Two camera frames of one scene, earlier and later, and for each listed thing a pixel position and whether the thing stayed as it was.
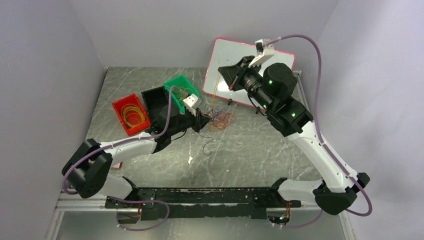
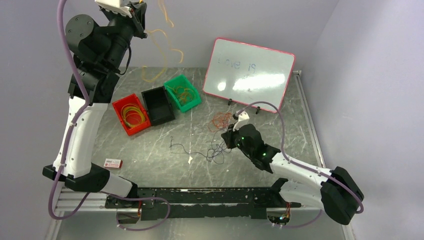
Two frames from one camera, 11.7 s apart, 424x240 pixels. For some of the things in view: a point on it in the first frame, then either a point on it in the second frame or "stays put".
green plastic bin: (182, 82) stays put
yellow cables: (214, 93) → (171, 24)
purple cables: (216, 115) → (216, 153)
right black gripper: (234, 74) → (228, 137)
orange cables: (221, 120) stays put
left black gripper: (200, 120) → (138, 20)
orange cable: (179, 92) stays put
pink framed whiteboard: (226, 51) stays put
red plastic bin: (132, 114) stays put
